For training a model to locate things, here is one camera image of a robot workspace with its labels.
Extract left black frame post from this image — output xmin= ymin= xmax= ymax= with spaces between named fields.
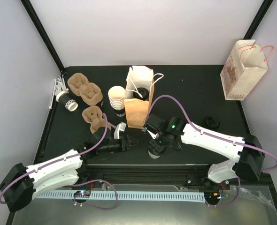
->
xmin=20 ymin=0 xmax=65 ymax=72

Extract right controller board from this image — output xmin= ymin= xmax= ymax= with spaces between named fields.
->
xmin=204 ymin=192 xmax=229 ymax=200

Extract pulp cup carrier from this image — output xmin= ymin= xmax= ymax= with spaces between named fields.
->
xmin=68 ymin=73 xmax=89 ymax=97
xmin=80 ymin=82 xmax=103 ymax=106
xmin=82 ymin=105 xmax=106 ymax=134

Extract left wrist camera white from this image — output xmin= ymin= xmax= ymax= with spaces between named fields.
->
xmin=114 ymin=122 xmax=127 ymax=139

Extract cup holding white stirrers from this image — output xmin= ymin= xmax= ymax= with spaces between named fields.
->
xmin=55 ymin=90 xmax=78 ymax=112

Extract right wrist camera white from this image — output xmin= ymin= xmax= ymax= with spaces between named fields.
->
xmin=142 ymin=127 xmax=159 ymax=140

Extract controller board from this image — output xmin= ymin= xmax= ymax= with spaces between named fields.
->
xmin=204 ymin=192 xmax=229 ymax=200
xmin=73 ymin=190 xmax=91 ymax=198

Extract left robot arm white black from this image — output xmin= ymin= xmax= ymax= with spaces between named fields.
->
xmin=0 ymin=127 xmax=138 ymax=212

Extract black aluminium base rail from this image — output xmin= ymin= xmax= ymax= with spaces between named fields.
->
xmin=80 ymin=165 xmax=206 ymax=185

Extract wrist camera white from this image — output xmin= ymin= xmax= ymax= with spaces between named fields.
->
xmin=142 ymin=127 xmax=159 ymax=140
xmin=114 ymin=122 xmax=127 ymax=139

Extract rear pulp cup carrier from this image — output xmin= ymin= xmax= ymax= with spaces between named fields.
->
xmin=68 ymin=73 xmax=89 ymax=97

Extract bundle of white stirrers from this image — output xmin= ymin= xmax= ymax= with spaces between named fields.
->
xmin=48 ymin=75 xmax=69 ymax=109

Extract white slotted cable duct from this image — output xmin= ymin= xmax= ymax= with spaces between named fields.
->
xmin=37 ymin=190 xmax=205 ymax=203

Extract left controller board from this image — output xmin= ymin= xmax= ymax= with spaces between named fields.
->
xmin=73 ymin=190 xmax=91 ymax=198

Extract brown paper bag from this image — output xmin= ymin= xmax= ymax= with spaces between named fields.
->
xmin=124 ymin=66 xmax=164 ymax=128

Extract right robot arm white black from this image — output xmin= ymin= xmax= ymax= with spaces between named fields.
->
xmin=143 ymin=114 xmax=265 ymax=189

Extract white printed paper bag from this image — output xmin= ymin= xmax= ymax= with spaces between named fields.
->
xmin=220 ymin=39 xmax=273 ymax=101

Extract black plastic cup lid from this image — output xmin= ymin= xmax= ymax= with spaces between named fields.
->
xmin=172 ymin=142 xmax=182 ymax=151

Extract black frame post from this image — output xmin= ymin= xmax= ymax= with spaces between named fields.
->
xmin=243 ymin=0 xmax=273 ymax=40
xmin=20 ymin=0 xmax=65 ymax=72

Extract right black frame post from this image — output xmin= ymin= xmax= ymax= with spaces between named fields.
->
xmin=243 ymin=0 xmax=273 ymax=40

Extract stack of paper cups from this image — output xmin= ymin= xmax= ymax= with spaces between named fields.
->
xmin=108 ymin=86 xmax=125 ymax=117

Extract spare black cup lids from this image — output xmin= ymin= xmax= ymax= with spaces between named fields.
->
xmin=204 ymin=116 xmax=220 ymax=130

